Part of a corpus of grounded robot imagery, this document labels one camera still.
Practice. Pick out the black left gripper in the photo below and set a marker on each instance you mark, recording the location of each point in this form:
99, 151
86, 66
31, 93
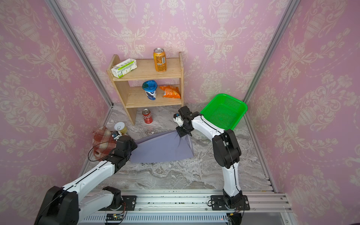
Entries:
133, 144

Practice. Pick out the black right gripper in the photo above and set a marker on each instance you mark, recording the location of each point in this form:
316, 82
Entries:
182, 133

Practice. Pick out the lavender skirt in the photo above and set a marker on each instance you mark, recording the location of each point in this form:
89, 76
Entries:
162, 147

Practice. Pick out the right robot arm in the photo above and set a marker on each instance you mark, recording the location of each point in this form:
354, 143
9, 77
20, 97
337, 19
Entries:
226, 152

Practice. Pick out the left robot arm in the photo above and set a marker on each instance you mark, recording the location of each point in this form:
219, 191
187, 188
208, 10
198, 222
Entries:
69, 204

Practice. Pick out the red plaid skirt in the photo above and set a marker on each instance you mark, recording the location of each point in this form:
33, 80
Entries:
103, 142

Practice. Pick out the yellow white can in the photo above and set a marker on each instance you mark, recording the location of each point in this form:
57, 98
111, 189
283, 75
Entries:
121, 128

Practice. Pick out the orange snack bag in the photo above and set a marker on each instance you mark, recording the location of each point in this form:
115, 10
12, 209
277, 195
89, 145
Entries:
171, 92

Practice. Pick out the red cola can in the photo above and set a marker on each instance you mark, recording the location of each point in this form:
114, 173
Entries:
147, 116

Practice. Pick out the green plastic perforated basket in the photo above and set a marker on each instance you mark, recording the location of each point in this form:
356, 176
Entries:
224, 111

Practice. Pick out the small black circuit board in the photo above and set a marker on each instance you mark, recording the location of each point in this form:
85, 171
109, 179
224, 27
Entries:
114, 217

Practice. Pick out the wooden two-tier shelf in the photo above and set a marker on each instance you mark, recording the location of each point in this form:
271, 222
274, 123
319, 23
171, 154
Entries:
139, 88

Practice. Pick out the orange drink can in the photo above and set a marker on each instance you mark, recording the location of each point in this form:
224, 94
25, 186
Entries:
160, 60

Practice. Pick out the white green tissue box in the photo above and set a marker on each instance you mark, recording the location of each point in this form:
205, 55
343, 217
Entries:
123, 68

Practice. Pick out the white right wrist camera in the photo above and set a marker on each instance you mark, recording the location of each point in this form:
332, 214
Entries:
178, 119

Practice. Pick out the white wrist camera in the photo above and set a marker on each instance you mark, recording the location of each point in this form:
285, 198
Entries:
116, 135
178, 119

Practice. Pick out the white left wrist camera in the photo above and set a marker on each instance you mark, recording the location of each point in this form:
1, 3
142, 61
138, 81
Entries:
116, 135

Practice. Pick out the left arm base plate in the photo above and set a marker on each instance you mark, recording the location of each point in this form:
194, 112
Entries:
123, 203

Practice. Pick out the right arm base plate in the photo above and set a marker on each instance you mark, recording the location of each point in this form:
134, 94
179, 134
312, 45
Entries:
222, 203

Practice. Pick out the aluminium mounting rail frame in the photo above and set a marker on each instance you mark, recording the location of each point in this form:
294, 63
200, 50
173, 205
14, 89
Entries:
194, 204

